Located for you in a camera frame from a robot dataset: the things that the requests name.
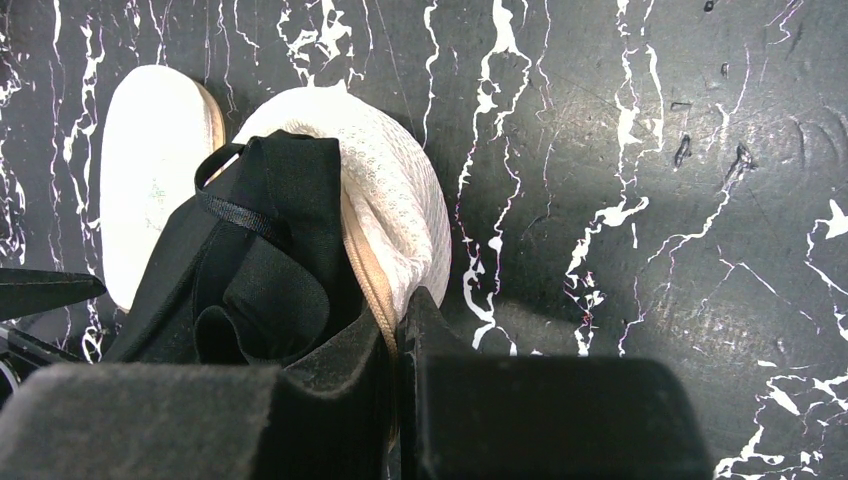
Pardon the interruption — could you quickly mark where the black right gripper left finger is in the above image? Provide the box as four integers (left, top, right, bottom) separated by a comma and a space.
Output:
1, 311, 391, 479

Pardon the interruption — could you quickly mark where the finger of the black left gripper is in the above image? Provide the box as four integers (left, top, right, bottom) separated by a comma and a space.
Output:
1, 268, 107, 321

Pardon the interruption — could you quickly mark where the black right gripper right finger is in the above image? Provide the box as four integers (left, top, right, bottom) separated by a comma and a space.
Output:
397, 288, 712, 479

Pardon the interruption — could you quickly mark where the white mesh laundry bag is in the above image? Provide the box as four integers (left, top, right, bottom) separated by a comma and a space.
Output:
100, 65, 451, 354

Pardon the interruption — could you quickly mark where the black bra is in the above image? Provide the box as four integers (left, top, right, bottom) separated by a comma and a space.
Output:
105, 130, 363, 365

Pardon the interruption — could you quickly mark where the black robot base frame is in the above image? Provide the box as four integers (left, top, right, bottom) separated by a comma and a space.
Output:
1, 325, 82, 404

